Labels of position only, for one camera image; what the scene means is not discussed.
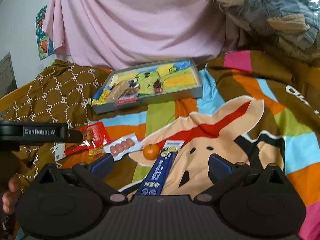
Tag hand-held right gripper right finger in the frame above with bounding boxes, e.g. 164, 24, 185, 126
194, 154, 285, 205

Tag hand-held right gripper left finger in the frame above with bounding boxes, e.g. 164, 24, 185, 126
37, 154, 127, 205

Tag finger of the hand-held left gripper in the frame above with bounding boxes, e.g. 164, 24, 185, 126
68, 129, 83, 143

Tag red snack packet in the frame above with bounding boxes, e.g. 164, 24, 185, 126
64, 122, 111, 157

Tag pink sausage packet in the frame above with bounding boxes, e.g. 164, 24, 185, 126
104, 134, 143, 162

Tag yellow green snack packet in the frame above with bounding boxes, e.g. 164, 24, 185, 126
91, 88, 113, 105

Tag orange tangerine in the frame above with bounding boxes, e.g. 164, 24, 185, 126
143, 144, 160, 160

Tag long blue packet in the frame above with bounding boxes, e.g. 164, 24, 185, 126
135, 140, 185, 197

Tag grey tray with frog drawing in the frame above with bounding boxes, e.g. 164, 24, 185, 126
91, 58, 203, 115

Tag person's left hand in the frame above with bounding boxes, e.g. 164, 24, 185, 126
2, 161, 28, 214

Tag white barcode packet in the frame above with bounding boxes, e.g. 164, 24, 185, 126
55, 144, 67, 162

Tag colourful cartoon blanket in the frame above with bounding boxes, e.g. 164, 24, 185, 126
60, 50, 320, 240

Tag brown patterned quilt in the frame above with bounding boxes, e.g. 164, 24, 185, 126
0, 59, 113, 195

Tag pink bed sheet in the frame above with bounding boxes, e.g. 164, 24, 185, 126
42, 0, 240, 70

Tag clear bag of clothes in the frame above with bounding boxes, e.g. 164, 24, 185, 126
197, 0, 320, 60

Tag wooden bed frame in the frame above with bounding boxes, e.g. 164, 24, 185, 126
0, 85, 28, 117

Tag dark wall panel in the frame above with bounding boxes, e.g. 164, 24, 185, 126
0, 52, 18, 98

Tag cartoon wall poster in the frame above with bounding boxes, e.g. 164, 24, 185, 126
36, 5, 54, 61

